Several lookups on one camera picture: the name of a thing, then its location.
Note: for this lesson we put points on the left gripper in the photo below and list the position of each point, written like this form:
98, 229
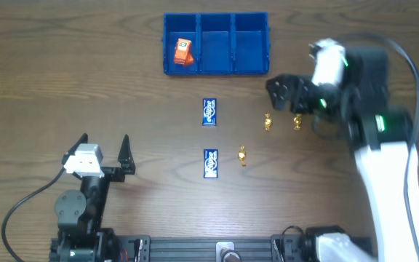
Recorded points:
115, 174

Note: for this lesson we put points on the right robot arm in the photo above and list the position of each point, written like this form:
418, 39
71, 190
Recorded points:
387, 182

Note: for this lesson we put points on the blue tray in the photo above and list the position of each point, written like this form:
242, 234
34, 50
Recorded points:
216, 54

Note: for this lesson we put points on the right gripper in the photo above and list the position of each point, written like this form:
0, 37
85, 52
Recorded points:
304, 96

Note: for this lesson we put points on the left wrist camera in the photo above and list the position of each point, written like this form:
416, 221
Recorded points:
86, 160

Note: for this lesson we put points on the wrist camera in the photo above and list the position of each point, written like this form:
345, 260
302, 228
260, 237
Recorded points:
86, 160
327, 62

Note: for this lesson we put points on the blue candy pack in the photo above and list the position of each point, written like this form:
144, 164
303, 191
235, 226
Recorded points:
210, 163
209, 112

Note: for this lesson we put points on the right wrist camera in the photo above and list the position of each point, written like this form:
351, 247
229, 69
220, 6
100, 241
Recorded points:
327, 62

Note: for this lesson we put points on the gold candy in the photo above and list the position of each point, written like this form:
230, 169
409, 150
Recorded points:
297, 123
242, 155
267, 123

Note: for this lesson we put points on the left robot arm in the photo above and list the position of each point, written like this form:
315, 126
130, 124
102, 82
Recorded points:
71, 211

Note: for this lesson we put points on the mounting rail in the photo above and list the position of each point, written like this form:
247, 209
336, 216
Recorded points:
187, 249

